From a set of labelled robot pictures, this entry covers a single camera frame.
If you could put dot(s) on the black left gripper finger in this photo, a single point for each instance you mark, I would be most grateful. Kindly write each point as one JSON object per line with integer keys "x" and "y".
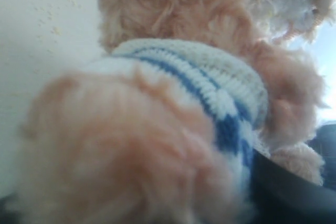
{"x": 282, "y": 197}

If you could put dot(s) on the tan teddy bear striped sweater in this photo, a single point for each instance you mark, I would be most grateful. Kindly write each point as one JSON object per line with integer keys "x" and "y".
{"x": 164, "y": 128}

